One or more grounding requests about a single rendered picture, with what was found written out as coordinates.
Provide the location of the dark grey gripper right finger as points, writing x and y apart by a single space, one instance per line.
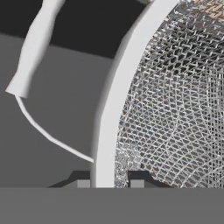
138 178

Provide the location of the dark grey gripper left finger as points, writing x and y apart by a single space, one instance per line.
78 179

